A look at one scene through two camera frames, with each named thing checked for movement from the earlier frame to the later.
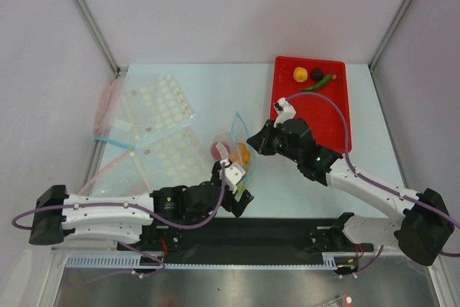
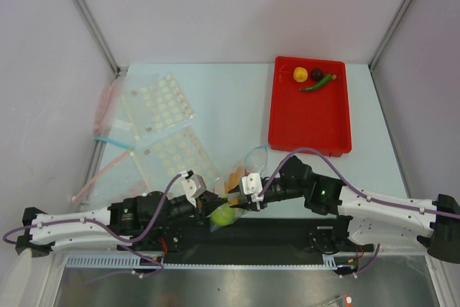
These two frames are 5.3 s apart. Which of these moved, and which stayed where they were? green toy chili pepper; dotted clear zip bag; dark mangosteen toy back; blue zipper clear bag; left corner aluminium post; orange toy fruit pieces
Moved: blue zipper clear bag; orange toy fruit pieces
Stayed: left corner aluminium post; dotted clear zip bag; green toy chili pepper; dark mangosteen toy back
